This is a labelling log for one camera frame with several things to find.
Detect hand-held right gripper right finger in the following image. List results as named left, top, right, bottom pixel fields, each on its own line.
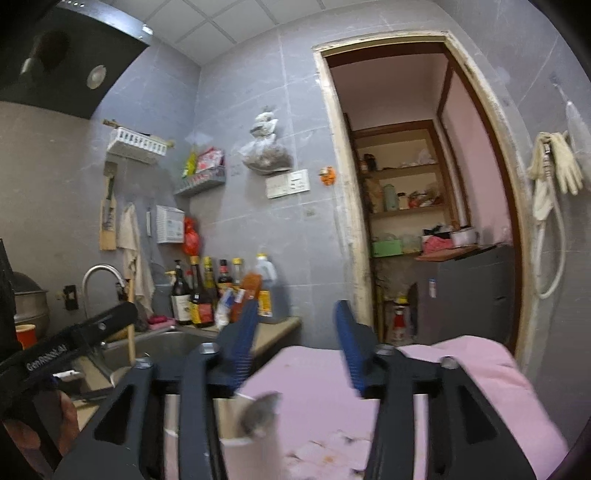
left=333, top=299, right=539, bottom=480

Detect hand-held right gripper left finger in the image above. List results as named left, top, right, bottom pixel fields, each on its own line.
left=53, top=299, right=259, bottom=480

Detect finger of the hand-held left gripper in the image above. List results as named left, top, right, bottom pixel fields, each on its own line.
left=71, top=302, right=139, bottom=352

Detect metal spoon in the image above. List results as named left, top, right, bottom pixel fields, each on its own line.
left=238, top=391, right=283, bottom=438

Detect white utensil holder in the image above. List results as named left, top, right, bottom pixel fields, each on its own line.
left=161, top=392, right=284, bottom=480

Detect person's left hand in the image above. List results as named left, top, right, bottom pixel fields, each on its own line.
left=0, top=392, right=81, bottom=480

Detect red cup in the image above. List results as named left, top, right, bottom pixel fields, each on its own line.
left=15, top=324, right=38, bottom=350

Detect white blue packet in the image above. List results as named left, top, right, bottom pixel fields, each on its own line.
left=213, top=288, right=241, bottom=329

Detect chrome faucet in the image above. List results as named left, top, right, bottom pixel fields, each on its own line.
left=82, top=264, right=127, bottom=324

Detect orange red packet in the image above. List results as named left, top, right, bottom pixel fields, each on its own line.
left=231, top=272, right=264, bottom=324

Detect grey plastic container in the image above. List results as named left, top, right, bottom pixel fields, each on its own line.
left=152, top=284, right=175, bottom=319

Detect soy sauce bottle red label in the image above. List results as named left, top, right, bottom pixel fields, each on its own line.
left=189, top=256, right=215, bottom=328

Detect steel pot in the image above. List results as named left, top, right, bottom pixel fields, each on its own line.
left=9, top=271, right=49, bottom=340

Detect pink cloth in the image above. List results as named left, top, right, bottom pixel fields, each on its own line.
left=235, top=336, right=568, bottom=480

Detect steel sink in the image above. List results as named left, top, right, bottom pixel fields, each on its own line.
left=104, top=329, right=222, bottom=388

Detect red cap dark bottle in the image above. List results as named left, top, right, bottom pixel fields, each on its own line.
left=217, top=259, right=234, bottom=296

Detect dark bottle with white label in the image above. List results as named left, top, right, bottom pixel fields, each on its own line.
left=171, top=260, right=192, bottom=325

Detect hanging beige towel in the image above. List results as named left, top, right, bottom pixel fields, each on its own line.
left=116, top=203, right=155, bottom=315

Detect hanging wooden board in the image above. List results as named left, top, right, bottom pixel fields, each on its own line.
left=100, top=196, right=117, bottom=251

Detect green box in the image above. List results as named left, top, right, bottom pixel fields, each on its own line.
left=372, top=240, right=404, bottom=258

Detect red plastic bag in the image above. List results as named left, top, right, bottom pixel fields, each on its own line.
left=182, top=217, right=202, bottom=257

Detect grey fridge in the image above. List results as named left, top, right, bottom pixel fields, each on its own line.
left=409, top=244, right=515, bottom=347

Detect pink folded rag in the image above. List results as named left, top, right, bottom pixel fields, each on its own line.
left=422, top=235, right=453, bottom=254

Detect wooden shelf unit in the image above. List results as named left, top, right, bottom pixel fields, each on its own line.
left=351, top=119, right=467, bottom=324

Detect red packets on shelf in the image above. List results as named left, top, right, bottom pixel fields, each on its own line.
left=407, top=190, right=444, bottom=208

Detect clear bag of dried goods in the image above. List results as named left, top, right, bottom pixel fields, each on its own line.
left=238, top=134, right=294, bottom=176

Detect red white packet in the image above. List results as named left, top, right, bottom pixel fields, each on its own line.
left=196, top=147, right=225, bottom=174

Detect white plastic bag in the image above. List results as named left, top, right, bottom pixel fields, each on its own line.
left=406, top=148, right=437, bottom=167

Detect small clear hanging bag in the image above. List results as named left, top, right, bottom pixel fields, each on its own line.
left=249, top=108, right=279, bottom=139

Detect black range hood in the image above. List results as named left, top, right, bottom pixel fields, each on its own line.
left=0, top=0, right=153, bottom=121

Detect cream rubber gloves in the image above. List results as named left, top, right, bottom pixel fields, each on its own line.
left=527, top=131, right=583, bottom=220

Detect wooden handle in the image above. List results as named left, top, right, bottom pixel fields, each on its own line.
left=126, top=277, right=138, bottom=365

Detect white wall box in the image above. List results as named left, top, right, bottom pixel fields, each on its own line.
left=156, top=205, right=185, bottom=244

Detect wooden door frame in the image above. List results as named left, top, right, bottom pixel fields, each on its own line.
left=313, top=30, right=536, bottom=365

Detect grey wall shelf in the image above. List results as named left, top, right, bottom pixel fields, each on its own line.
left=174, top=166, right=227, bottom=198

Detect white wall socket panel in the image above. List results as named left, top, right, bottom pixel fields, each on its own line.
left=266, top=169, right=310, bottom=199

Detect white wall basket rack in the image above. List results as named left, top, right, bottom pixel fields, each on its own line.
left=107, top=127, right=168, bottom=165

